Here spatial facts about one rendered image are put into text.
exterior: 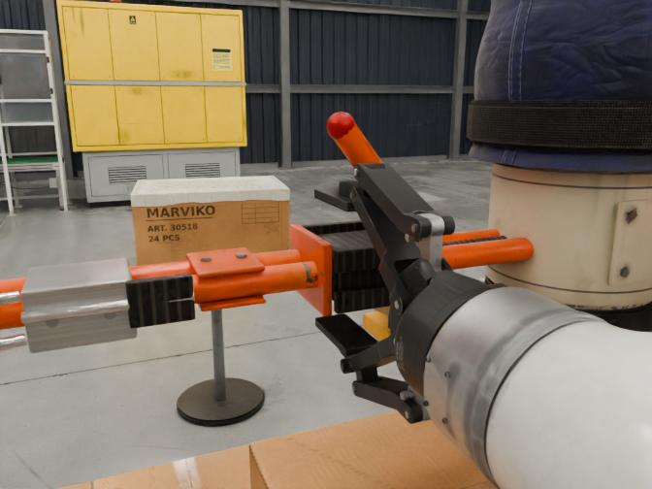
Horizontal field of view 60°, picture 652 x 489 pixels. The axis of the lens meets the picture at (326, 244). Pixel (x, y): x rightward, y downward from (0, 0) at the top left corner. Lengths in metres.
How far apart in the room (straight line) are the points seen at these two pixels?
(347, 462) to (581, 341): 0.51
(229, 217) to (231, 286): 1.83
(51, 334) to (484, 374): 0.29
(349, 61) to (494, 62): 11.53
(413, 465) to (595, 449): 0.53
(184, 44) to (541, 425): 7.68
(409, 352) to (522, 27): 0.32
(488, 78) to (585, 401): 0.39
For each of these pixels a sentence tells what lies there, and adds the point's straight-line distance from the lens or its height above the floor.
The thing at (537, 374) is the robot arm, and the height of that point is 1.26.
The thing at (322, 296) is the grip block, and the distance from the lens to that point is 0.44.
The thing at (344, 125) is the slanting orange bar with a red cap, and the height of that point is 1.35.
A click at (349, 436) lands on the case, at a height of 0.94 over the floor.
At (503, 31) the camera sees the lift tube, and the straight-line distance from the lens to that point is 0.55.
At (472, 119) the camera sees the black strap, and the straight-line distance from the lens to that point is 0.58.
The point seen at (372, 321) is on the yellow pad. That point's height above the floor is 1.12.
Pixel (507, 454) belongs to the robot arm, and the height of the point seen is 1.23.
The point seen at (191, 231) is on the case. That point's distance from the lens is 2.26.
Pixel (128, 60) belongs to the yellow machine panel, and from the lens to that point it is 7.73.
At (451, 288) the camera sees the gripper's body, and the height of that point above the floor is 1.27.
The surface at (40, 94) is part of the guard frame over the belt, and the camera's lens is 7.67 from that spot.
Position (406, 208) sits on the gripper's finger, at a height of 1.30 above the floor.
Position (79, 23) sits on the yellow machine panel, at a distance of 7.75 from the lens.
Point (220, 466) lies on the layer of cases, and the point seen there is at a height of 0.54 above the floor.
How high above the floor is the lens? 1.37
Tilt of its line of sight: 14 degrees down
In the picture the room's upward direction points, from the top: straight up
